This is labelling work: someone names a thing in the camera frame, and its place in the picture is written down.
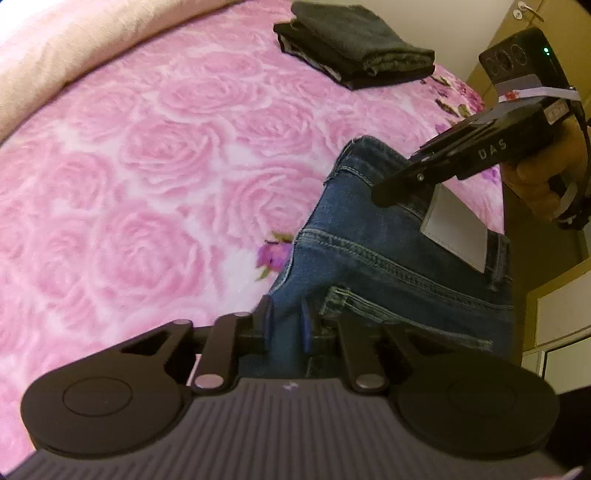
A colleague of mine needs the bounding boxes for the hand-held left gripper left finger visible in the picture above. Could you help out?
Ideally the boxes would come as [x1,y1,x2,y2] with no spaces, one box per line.
[117,295,279,394]

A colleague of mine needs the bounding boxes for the beige quilt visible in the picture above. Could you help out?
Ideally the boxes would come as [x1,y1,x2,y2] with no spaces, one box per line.
[0,0,242,145]

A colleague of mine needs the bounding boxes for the folded black garment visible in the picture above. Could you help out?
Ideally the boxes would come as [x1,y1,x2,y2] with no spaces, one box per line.
[273,22,435,91]

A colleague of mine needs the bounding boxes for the metal door handle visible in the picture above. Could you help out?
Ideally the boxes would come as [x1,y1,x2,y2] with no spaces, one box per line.
[513,1,546,23]

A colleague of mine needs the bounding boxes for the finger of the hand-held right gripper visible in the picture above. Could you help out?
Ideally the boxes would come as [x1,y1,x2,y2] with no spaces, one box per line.
[371,153,459,209]

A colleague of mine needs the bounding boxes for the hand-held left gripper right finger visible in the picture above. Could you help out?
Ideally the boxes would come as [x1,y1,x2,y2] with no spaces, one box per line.
[298,300,445,394]

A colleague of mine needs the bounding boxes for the beige door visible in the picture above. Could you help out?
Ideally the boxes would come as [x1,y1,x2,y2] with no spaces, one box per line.
[465,0,557,91]

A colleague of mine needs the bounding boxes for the folded dark grey garment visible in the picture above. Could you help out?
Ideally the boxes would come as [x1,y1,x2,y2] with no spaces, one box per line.
[291,0,436,77]

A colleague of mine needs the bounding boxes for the pink rose print blanket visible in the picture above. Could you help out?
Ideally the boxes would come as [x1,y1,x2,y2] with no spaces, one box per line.
[0,0,509,463]

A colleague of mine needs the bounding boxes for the person's right hand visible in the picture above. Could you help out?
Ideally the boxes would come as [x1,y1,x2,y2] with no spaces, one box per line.
[502,124,591,228]

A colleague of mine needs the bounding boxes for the blue denim jeans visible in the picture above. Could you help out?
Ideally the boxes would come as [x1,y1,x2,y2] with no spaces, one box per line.
[240,135,517,380]

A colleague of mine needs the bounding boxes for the white cabinet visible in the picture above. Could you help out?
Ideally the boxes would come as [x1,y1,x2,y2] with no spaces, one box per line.
[521,257,591,396]

